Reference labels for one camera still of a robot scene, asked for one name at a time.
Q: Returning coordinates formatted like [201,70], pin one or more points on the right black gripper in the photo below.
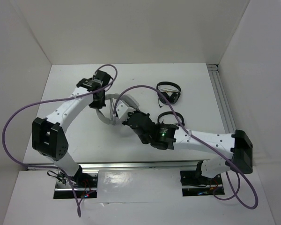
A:
[129,114]

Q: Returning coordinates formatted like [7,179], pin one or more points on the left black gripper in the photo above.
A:
[98,105]

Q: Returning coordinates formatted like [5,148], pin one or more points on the white over-ear headphones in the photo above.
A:
[116,100]

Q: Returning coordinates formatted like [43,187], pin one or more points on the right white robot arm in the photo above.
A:
[233,151]

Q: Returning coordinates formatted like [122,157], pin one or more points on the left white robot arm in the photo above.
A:
[49,133]

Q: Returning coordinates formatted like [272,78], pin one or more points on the black on-ear headphones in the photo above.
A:
[172,95]
[179,120]

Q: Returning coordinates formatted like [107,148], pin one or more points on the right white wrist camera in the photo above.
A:
[123,111]

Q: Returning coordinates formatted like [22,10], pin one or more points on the aluminium side rail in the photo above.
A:
[221,98]

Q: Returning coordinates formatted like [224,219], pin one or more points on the aluminium mounting rail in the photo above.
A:
[192,185]

